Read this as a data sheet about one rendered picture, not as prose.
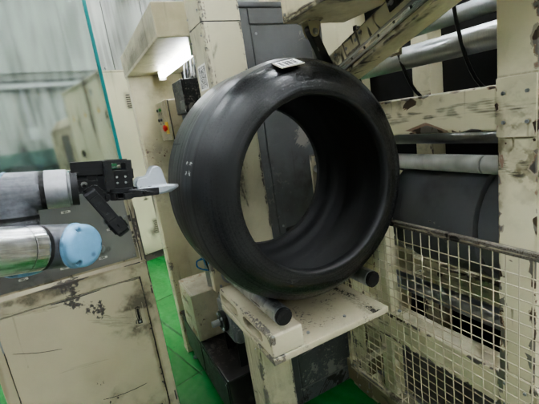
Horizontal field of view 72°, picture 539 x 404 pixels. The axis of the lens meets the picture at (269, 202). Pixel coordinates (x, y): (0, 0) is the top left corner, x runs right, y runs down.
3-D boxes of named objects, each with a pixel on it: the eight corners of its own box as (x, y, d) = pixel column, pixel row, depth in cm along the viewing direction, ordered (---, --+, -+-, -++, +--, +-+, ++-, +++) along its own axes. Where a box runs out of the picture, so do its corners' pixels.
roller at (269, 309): (237, 276, 120) (224, 282, 118) (235, 264, 119) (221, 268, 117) (293, 321, 89) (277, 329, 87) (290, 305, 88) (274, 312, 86)
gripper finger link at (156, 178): (180, 164, 80) (135, 167, 76) (181, 191, 81) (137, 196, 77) (176, 164, 83) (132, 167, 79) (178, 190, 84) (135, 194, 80)
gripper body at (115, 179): (135, 159, 75) (67, 163, 70) (139, 201, 77) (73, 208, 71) (129, 158, 82) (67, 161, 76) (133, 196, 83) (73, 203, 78)
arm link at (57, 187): (47, 212, 69) (50, 205, 76) (74, 208, 71) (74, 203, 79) (42, 171, 68) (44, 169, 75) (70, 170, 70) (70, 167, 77)
